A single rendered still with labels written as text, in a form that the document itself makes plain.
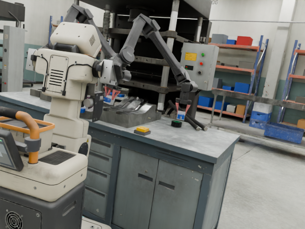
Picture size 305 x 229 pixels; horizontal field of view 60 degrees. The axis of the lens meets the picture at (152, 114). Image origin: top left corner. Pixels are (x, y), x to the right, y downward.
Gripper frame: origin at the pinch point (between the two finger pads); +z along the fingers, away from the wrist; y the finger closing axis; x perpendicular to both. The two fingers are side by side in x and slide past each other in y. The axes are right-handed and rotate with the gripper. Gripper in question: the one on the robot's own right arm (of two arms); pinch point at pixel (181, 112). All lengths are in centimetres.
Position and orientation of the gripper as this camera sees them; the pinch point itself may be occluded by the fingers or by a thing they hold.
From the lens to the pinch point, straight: 176.2
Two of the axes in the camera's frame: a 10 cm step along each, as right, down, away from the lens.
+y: -9.8, -1.6, 1.0
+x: -1.2, 1.7, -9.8
